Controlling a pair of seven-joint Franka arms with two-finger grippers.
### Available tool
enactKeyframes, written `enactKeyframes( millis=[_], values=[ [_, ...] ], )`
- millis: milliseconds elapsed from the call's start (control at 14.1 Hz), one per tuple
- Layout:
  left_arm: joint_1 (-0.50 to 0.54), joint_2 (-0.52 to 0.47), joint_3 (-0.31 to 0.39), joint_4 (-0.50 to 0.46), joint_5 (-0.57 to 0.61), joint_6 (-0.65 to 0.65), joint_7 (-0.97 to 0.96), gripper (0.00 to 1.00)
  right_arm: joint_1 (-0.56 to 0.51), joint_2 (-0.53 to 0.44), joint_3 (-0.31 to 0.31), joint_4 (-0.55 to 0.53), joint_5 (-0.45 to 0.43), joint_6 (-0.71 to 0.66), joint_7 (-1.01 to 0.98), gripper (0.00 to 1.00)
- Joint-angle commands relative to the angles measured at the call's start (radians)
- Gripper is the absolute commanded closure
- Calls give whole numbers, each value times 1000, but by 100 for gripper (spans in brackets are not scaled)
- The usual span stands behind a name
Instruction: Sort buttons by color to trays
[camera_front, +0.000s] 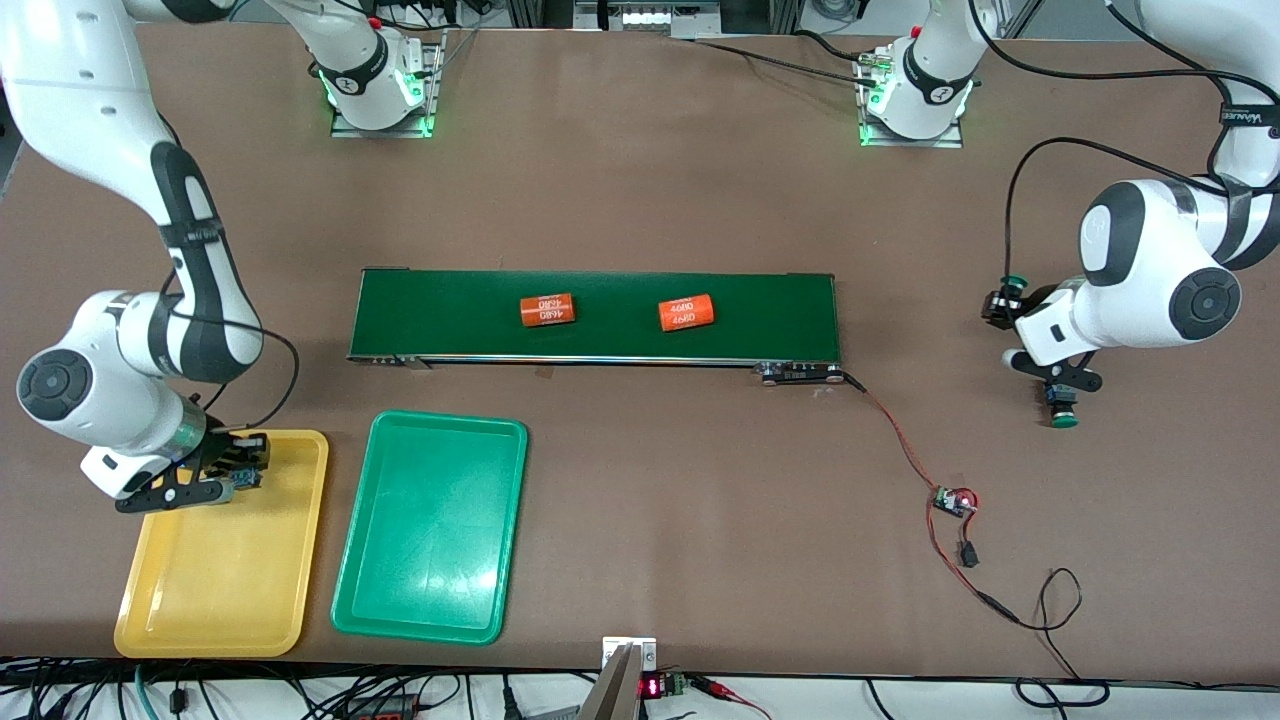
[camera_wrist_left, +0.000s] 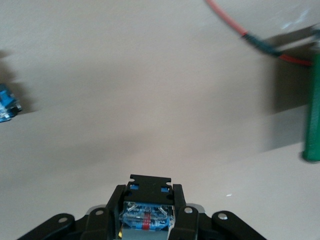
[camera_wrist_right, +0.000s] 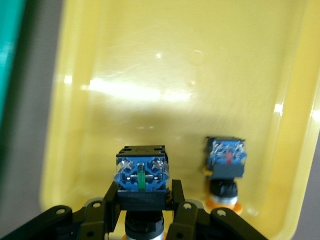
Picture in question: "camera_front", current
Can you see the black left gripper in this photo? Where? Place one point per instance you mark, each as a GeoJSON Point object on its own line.
{"type": "Point", "coordinates": [998, 307]}

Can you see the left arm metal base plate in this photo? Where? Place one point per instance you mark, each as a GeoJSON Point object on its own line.
{"type": "Point", "coordinates": [915, 143]}

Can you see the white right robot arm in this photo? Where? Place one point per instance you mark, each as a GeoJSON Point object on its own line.
{"type": "Point", "coordinates": [90, 110]}

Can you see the red digit display module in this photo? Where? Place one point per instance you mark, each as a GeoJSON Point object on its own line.
{"type": "Point", "coordinates": [652, 687]}

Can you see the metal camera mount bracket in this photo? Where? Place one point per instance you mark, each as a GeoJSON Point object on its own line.
{"type": "Point", "coordinates": [625, 690]}

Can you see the yellow plastic tray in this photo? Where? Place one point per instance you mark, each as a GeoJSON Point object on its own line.
{"type": "Point", "coordinates": [220, 580]}

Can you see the green plastic tray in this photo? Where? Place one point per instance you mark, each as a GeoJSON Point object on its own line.
{"type": "Point", "coordinates": [430, 530]}

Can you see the aluminium frame rail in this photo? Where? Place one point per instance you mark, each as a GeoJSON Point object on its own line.
{"type": "Point", "coordinates": [650, 15]}

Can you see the green push button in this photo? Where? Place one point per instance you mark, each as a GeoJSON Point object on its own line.
{"type": "Point", "coordinates": [1063, 412]}
{"type": "Point", "coordinates": [1015, 284]}

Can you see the green conveyor belt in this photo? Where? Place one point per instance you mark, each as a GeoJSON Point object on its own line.
{"type": "Point", "coordinates": [600, 340]}

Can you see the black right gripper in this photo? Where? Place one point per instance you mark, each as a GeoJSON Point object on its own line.
{"type": "Point", "coordinates": [226, 447]}

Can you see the orange printed cylinder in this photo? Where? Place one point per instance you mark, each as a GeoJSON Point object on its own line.
{"type": "Point", "coordinates": [686, 312]}
{"type": "Point", "coordinates": [548, 310]}

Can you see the yellow push button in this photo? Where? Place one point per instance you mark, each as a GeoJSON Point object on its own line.
{"type": "Point", "coordinates": [248, 480]}

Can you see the small circuit board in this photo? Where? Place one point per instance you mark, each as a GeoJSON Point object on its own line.
{"type": "Point", "coordinates": [952, 501]}

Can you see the black connector plug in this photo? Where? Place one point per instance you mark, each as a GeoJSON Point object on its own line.
{"type": "Point", "coordinates": [968, 555]}

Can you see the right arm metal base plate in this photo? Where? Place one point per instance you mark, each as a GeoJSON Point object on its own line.
{"type": "Point", "coordinates": [436, 80]}

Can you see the red clip lead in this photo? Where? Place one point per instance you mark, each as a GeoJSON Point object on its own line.
{"type": "Point", "coordinates": [725, 690]}

